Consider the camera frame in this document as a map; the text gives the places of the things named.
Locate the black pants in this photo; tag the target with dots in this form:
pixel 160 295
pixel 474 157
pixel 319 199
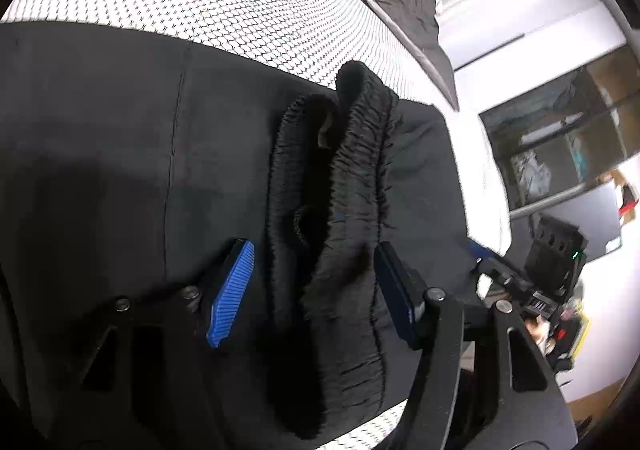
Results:
pixel 100 155

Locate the cardboard box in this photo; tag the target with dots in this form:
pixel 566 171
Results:
pixel 597 397

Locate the red object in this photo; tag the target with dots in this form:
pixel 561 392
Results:
pixel 629 202

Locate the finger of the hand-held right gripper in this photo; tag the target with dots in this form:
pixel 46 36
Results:
pixel 482 255

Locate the grey blanket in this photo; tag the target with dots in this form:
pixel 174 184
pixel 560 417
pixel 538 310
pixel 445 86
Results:
pixel 410 5

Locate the large glass window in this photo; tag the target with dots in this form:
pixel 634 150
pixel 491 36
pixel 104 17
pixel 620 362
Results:
pixel 560 130

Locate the person's right hand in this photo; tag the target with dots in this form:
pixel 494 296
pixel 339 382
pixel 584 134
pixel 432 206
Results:
pixel 539 332

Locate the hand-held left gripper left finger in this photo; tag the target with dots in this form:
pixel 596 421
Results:
pixel 232 295

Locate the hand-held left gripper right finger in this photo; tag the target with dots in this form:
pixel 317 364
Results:
pixel 395 297

